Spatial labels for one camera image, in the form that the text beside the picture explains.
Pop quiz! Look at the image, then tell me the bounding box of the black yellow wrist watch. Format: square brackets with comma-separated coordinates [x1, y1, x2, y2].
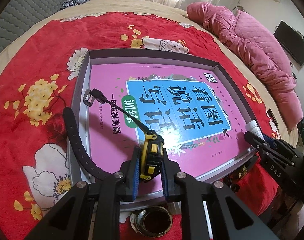
[63, 89, 164, 183]

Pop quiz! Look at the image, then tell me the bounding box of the grey quilted headboard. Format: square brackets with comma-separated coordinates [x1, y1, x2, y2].
[0, 0, 67, 53]

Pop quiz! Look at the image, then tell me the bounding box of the grey cardboard box tray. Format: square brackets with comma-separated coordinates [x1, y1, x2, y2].
[67, 48, 263, 212]

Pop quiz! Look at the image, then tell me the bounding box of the pink quilted duvet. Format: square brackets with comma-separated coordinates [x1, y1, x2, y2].
[187, 2, 303, 131]

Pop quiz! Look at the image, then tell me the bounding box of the pink Chinese workbook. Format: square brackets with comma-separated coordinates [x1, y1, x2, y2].
[87, 63, 257, 197]

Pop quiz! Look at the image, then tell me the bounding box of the blue patterned cloth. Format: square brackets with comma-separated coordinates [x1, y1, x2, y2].
[61, 0, 89, 10]

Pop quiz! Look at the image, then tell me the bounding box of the brass threaded pipe fitting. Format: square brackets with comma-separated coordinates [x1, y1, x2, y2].
[130, 206, 173, 238]

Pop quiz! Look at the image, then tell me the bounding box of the white pill bottle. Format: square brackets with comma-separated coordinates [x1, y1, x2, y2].
[245, 120, 264, 140]

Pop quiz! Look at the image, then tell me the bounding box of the beige bed sheet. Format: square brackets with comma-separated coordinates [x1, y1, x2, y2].
[0, 0, 299, 146]

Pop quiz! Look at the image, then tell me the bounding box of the black wall television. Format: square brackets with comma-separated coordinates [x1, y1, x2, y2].
[274, 21, 304, 67]

